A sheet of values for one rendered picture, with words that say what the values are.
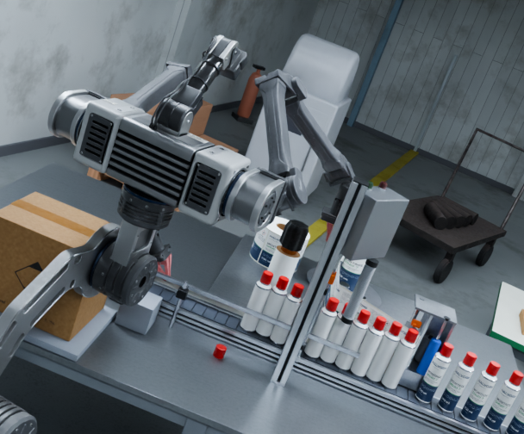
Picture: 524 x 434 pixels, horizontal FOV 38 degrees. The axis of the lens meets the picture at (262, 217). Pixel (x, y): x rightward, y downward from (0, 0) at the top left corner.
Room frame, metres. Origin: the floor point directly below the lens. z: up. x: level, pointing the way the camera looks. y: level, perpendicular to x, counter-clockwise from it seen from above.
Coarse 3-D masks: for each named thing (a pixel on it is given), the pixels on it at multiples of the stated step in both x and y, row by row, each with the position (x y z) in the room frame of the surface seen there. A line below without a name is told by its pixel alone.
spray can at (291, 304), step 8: (296, 288) 2.16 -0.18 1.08; (288, 296) 2.16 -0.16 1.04; (296, 296) 2.16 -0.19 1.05; (288, 304) 2.15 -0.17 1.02; (296, 304) 2.15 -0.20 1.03; (280, 312) 2.16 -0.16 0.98; (288, 312) 2.15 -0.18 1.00; (296, 312) 2.16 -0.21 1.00; (280, 320) 2.15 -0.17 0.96; (288, 320) 2.15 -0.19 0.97; (280, 328) 2.15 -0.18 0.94; (272, 336) 2.15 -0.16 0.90; (280, 336) 2.15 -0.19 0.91; (280, 344) 2.15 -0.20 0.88
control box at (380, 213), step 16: (368, 192) 2.04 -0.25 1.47; (384, 192) 2.10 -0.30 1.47; (368, 208) 2.00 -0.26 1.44; (384, 208) 2.03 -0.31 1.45; (400, 208) 2.09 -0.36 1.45; (352, 224) 2.01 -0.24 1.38; (368, 224) 1.99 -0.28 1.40; (384, 224) 2.06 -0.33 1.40; (352, 240) 2.00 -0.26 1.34; (368, 240) 2.02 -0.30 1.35; (384, 240) 2.09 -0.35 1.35; (352, 256) 1.99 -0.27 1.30; (368, 256) 2.05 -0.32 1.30; (384, 256) 2.12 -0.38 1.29
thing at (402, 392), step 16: (160, 288) 2.23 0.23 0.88; (176, 304) 2.16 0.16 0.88; (192, 304) 2.20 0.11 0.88; (224, 320) 2.17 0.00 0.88; (240, 320) 2.21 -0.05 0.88; (256, 336) 2.15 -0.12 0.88; (336, 368) 2.14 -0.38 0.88; (368, 384) 2.12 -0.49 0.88; (416, 400) 2.12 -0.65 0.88; (432, 400) 2.16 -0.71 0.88; (448, 416) 2.10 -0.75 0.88; (496, 432) 2.11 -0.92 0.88
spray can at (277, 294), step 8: (280, 280) 2.17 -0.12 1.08; (288, 280) 2.18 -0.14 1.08; (272, 288) 2.18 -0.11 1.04; (280, 288) 2.17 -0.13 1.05; (272, 296) 2.16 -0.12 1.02; (280, 296) 2.16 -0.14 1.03; (272, 304) 2.16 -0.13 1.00; (280, 304) 2.17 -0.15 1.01; (264, 312) 2.17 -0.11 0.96; (272, 312) 2.16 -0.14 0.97; (264, 320) 2.16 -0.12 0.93; (256, 328) 2.18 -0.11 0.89; (264, 328) 2.16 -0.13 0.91; (272, 328) 2.18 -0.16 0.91; (264, 336) 2.16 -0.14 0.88
